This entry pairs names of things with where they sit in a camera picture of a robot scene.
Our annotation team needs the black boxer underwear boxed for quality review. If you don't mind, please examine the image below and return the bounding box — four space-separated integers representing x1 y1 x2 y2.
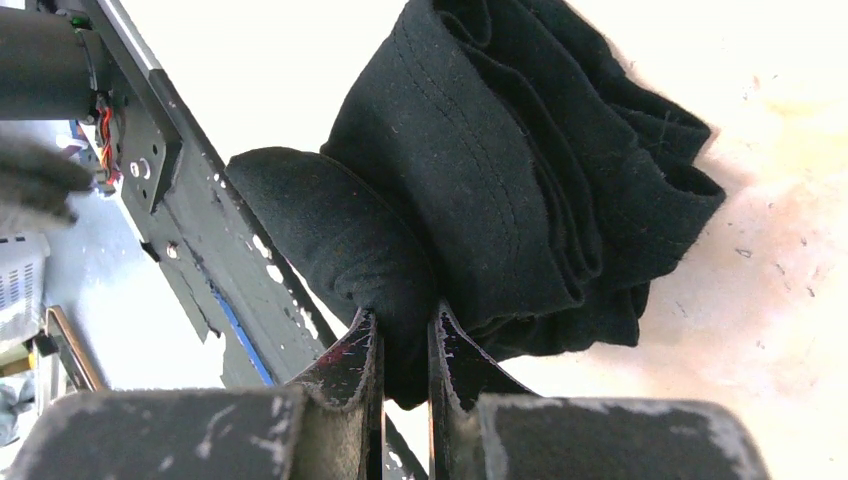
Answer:
226 1 725 410

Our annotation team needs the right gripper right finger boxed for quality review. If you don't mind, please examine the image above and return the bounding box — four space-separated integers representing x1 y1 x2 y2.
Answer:
428 302 768 479

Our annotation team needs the black metal base rail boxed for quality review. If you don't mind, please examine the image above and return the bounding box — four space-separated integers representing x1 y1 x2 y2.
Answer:
59 1 425 479

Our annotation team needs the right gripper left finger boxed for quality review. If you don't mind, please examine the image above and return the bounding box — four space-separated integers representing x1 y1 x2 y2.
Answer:
8 310 384 479

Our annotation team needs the white box outside enclosure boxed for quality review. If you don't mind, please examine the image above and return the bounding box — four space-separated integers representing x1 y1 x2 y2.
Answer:
1 233 50 353

